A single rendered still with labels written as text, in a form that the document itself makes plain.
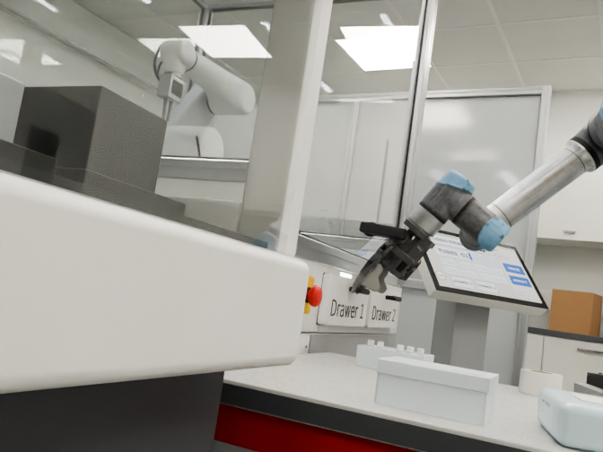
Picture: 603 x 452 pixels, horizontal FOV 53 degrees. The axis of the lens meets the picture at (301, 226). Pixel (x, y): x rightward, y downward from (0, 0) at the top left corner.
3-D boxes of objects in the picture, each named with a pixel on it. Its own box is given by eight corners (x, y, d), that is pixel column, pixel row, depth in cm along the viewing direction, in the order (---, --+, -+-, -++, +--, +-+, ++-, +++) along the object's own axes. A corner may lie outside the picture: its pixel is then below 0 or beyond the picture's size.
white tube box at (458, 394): (494, 417, 72) (499, 373, 72) (485, 427, 64) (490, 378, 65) (391, 396, 77) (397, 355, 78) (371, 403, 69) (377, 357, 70)
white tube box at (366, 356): (432, 375, 112) (434, 355, 113) (421, 378, 105) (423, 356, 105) (369, 363, 118) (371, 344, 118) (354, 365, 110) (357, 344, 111)
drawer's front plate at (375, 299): (395, 328, 183) (399, 292, 184) (367, 326, 157) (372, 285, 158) (389, 327, 184) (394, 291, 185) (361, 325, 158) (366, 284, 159)
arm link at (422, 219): (415, 201, 136) (423, 207, 143) (401, 216, 137) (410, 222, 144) (440, 221, 133) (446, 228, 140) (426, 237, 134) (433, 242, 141)
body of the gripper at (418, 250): (396, 280, 135) (432, 239, 133) (368, 256, 138) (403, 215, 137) (404, 283, 142) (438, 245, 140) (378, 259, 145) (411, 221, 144)
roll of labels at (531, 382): (553, 395, 109) (554, 372, 110) (566, 401, 102) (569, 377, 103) (513, 388, 110) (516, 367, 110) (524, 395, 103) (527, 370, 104)
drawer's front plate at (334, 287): (364, 326, 155) (370, 284, 156) (324, 325, 128) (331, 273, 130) (358, 325, 155) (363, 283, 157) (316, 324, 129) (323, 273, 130)
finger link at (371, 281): (363, 304, 136) (391, 274, 136) (345, 286, 138) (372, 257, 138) (366, 306, 139) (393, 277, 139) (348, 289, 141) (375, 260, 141)
